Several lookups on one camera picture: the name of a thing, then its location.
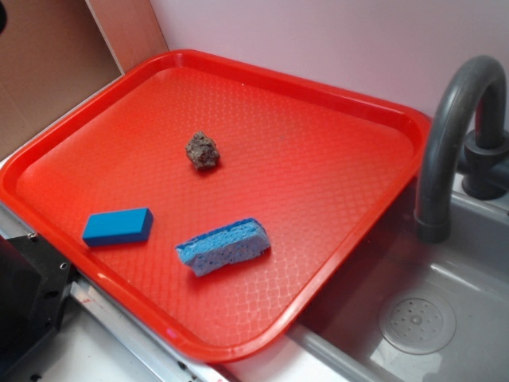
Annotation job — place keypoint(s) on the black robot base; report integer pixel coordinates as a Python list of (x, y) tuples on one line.
[(35, 283)]

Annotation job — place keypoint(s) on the blue rectangular block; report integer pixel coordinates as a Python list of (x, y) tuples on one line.
[(118, 227)]

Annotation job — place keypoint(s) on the red plastic tray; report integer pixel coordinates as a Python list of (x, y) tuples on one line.
[(315, 165)]

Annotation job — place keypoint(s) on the blue sponge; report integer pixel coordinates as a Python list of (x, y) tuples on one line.
[(234, 243)]

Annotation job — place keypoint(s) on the brown rock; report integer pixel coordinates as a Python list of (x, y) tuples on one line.
[(202, 152)]

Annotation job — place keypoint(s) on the grey plastic sink basin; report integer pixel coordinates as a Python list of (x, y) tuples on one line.
[(469, 271)]

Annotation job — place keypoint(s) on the round sink drain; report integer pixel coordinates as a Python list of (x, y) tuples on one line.
[(417, 322)]

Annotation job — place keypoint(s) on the grey curved faucet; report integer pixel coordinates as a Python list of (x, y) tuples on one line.
[(467, 136)]

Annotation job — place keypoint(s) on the brown cardboard panel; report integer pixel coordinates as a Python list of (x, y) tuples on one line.
[(56, 54)]

